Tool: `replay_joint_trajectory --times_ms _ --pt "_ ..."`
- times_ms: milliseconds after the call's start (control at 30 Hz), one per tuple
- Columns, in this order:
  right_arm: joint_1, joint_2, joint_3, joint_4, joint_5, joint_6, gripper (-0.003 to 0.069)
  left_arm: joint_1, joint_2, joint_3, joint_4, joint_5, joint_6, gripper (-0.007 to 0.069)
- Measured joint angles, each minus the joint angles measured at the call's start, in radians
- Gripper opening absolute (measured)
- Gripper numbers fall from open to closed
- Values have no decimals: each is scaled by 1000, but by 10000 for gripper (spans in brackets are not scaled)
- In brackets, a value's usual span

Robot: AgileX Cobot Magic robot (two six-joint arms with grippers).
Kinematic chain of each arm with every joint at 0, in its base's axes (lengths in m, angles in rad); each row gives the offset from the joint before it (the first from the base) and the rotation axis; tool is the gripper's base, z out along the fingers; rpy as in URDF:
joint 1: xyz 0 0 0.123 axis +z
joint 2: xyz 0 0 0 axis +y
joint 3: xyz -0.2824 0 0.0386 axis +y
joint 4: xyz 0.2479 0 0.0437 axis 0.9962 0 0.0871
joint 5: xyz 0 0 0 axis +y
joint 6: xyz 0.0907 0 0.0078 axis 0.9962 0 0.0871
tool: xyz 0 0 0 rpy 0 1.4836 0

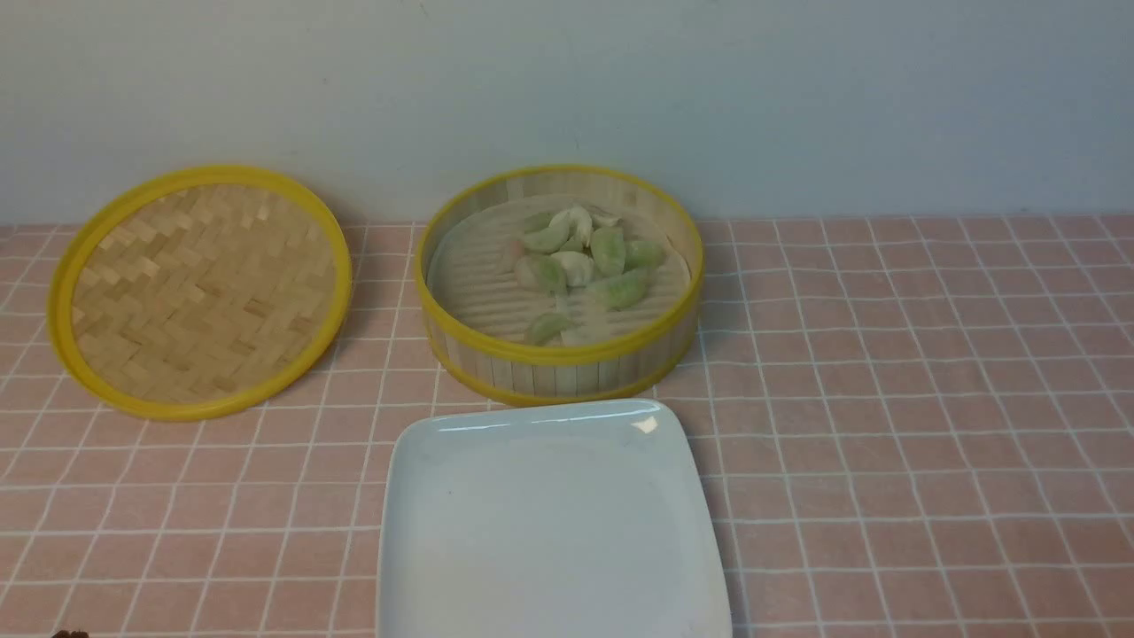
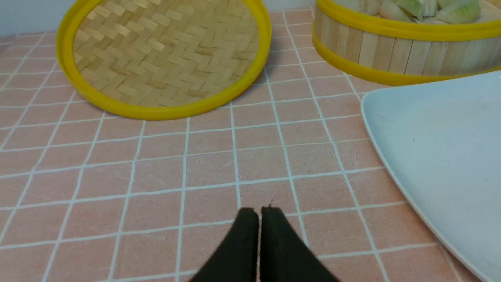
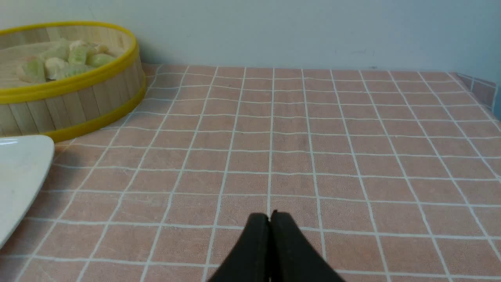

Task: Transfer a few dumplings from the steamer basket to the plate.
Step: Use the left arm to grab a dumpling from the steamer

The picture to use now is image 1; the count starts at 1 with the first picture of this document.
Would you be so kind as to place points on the white dumpling centre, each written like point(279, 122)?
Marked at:
point(578, 268)

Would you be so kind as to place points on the white dumpling top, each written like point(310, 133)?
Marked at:
point(576, 225)

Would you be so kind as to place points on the yellow rimmed bamboo steamer basket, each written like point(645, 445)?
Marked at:
point(475, 315)

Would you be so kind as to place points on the white dumpling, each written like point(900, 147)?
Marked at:
point(576, 225)
point(578, 268)

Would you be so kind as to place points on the white square plate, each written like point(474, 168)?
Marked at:
point(574, 520)

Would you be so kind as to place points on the yellow rimmed bamboo steamer lid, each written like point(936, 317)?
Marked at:
point(200, 293)

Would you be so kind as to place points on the green dumpling left pinkish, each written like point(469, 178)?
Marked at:
point(540, 273)

